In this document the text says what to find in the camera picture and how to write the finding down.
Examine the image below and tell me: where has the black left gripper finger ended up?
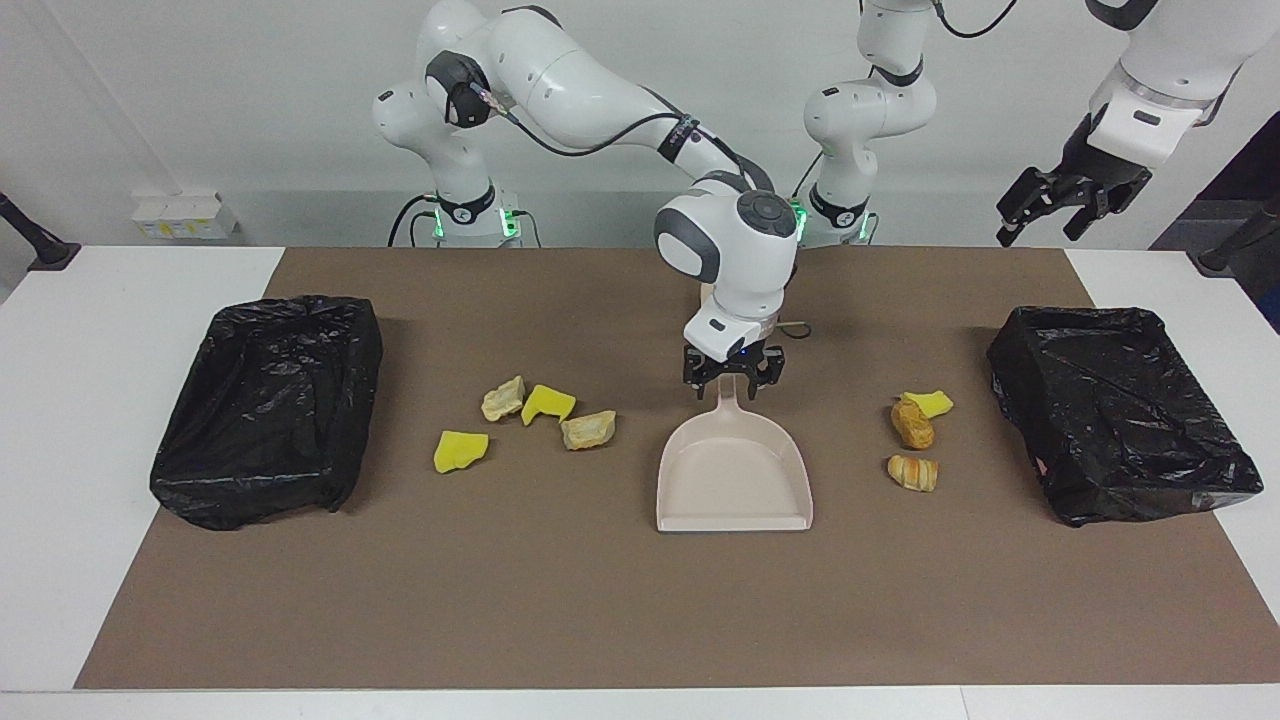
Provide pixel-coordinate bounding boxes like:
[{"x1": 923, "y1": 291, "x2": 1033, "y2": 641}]
[
  {"x1": 1063, "y1": 178, "x2": 1121, "y2": 242},
  {"x1": 997, "y1": 165, "x2": 1063, "y2": 247}
]

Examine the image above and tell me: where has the beige plastic dustpan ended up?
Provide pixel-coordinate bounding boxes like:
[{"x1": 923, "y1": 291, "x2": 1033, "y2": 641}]
[{"x1": 655, "y1": 377, "x2": 814, "y2": 534}]

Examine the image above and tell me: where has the brown bread roll toy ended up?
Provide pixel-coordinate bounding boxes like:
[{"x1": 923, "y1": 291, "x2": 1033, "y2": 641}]
[{"x1": 890, "y1": 395, "x2": 937, "y2": 452}]

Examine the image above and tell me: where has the notched yellow sponge piece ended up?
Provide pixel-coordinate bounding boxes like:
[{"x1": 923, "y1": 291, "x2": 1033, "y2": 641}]
[{"x1": 520, "y1": 384, "x2": 578, "y2": 428}]

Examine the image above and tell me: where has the striped croissant toy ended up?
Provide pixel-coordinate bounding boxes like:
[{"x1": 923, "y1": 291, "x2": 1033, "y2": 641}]
[{"x1": 886, "y1": 454, "x2": 940, "y2": 494}]

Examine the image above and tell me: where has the chunky beige stone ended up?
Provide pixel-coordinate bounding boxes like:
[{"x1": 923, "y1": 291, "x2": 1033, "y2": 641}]
[{"x1": 481, "y1": 375, "x2": 528, "y2": 422}]

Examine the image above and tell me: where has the black bagged bin pink spot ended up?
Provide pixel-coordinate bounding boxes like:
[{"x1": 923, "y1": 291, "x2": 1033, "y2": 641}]
[{"x1": 986, "y1": 306, "x2": 1265, "y2": 528}]

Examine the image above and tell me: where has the black stand leg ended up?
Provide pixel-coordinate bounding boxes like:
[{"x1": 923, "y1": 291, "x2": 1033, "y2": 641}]
[
  {"x1": 0, "y1": 192, "x2": 82, "y2": 273},
  {"x1": 1196, "y1": 196, "x2": 1280, "y2": 277}
]

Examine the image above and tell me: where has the brown paper table mat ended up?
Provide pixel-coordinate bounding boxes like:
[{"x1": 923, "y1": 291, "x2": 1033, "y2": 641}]
[{"x1": 75, "y1": 247, "x2": 1280, "y2": 691}]

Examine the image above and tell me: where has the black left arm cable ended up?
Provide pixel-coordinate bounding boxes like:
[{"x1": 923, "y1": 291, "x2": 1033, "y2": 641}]
[{"x1": 932, "y1": 0, "x2": 1019, "y2": 41}]

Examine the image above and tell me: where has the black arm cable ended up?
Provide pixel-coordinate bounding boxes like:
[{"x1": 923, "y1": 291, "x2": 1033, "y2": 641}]
[
  {"x1": 932, "y1": 0, "x2": 1019, "y2": 41},
  {"x1": 470, "y1": 85, "x2": 814, "y2": 337}
]

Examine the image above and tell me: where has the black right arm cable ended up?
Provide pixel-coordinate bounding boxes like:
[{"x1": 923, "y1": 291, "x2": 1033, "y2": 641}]
[{"x1": 470, "y1": 85, "x2": 814, "y2": 337}]

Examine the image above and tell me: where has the black base cable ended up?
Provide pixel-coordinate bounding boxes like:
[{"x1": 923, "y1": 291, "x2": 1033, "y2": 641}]
[{"x1": 387, "y1": 192, "x2": 442, "y2": 248}]

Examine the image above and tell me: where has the white wall power strip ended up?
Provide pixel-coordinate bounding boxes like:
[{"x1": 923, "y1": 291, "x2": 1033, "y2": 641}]
[{"x1": 130, "y1": 191, "x2": 240, "y2": 242}]

